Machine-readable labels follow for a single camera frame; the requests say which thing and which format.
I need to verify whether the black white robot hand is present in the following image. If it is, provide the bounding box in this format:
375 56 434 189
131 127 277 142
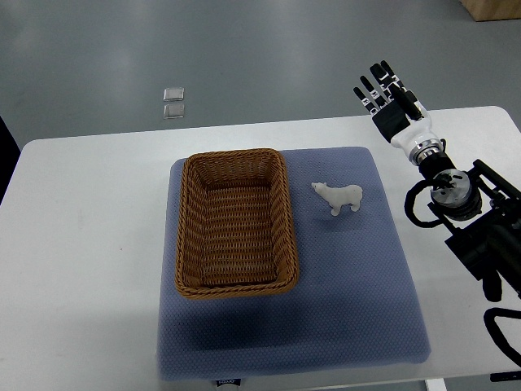
353 60 444 166

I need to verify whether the white bear figurine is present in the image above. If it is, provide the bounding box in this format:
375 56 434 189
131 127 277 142
311 182 363 217

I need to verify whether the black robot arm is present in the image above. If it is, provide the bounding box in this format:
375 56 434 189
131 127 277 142
404 139 520 302

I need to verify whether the brown wicker basket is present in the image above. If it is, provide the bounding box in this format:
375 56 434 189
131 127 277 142
175 148 300 300

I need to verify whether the brown cardboard box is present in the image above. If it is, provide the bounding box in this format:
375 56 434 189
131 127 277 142
460 0 520 22

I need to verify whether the blue grey cloth mat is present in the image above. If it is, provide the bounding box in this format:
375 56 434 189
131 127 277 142
156 147 430 381

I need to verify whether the upper clear floor plate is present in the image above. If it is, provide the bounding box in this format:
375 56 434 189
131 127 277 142
163 87 185 102

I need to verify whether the clear floor plate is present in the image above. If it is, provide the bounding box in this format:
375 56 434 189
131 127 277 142
163 87 185 102
164 103 185 119

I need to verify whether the lower clear floor plate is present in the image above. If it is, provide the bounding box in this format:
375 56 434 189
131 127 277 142
164 103 185 119

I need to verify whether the black table control panel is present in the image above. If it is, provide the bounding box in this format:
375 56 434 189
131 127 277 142
489 371 521 383

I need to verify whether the black cable loop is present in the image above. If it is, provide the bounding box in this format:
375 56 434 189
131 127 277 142
483 308 521 365

